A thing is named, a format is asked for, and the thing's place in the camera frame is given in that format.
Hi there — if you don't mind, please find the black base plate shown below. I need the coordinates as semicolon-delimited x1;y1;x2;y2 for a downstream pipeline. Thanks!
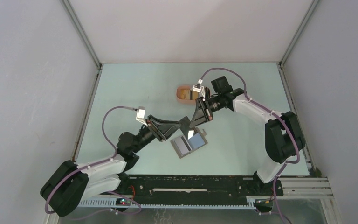
115;175;283;206

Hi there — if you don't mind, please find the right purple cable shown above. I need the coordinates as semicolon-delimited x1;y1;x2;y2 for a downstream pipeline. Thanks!
199;67;301;224

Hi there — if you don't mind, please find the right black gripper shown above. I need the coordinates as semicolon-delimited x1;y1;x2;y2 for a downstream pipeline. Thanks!
189;95;222;129

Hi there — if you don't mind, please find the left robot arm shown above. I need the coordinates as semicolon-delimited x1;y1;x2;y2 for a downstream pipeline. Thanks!
40;115;189;217

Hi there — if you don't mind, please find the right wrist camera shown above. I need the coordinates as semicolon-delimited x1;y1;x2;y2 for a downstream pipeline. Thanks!
191;79;206;98

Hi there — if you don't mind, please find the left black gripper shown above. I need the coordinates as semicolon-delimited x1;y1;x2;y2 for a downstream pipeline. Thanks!
132;115;180;154

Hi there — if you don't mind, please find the white cable duct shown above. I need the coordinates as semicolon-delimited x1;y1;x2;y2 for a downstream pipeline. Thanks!
78;197;255;209

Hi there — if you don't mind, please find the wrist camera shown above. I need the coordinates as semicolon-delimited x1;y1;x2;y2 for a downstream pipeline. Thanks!
135;106;147;125
191;79;206;98

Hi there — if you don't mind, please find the aluminium frame rail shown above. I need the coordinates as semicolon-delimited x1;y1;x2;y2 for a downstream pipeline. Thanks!
53;176;334;199

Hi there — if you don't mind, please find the white magnetic stripe card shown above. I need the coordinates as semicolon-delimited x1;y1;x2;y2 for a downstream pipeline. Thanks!
173;136;192;157

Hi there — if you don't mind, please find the pink oval tray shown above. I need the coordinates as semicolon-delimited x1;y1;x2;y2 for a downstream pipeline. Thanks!
176;85;201;105

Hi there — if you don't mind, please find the beige leather card holder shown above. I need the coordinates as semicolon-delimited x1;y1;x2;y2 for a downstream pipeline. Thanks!
170;128;208;159

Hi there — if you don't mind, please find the black card gripper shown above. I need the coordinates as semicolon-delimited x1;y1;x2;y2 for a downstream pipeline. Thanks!
179;116;193;136

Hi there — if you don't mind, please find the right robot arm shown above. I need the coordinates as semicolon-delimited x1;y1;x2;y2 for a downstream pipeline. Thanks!
189;76;305;195

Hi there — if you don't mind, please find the yellow VIP card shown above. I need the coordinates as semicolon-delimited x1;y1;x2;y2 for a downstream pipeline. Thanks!
178;89;192;100

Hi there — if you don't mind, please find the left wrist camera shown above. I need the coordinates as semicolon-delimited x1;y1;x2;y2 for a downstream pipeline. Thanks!
135;106;147;125

